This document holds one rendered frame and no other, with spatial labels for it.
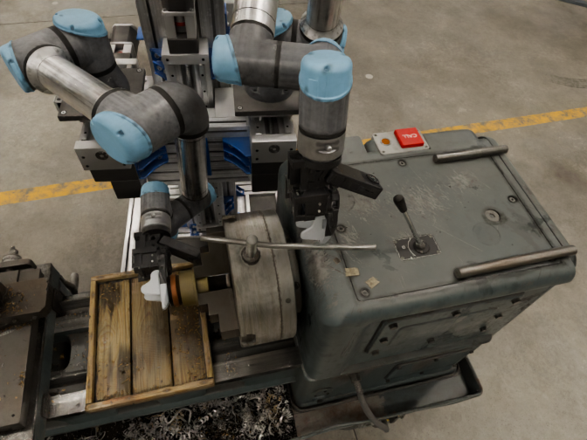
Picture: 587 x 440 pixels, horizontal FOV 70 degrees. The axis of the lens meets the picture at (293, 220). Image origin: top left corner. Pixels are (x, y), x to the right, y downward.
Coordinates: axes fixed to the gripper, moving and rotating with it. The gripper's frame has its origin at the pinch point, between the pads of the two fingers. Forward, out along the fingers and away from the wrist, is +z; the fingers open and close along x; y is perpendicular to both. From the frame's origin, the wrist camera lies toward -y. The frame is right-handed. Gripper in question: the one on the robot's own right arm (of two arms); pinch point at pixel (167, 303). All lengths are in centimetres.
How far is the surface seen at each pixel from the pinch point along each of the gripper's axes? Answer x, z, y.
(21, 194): -108, -136, 95
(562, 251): 19, 12, -84
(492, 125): -108, -155, -218
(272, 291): 11.7, 6.6, -22.8
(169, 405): -37.7, 12.9, 6.0
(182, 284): 3.9, -2.3, -4.0
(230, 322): 2.5, 8.1, -13.5
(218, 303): 2.1, 3.0, -11.5
